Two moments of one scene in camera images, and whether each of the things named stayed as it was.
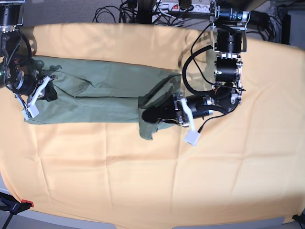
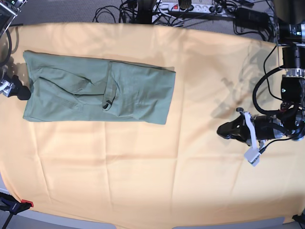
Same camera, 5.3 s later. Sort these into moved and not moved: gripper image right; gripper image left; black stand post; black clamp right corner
Moved: gripper image left; gripper image right
Not moved: black stand post; black clamp right corner
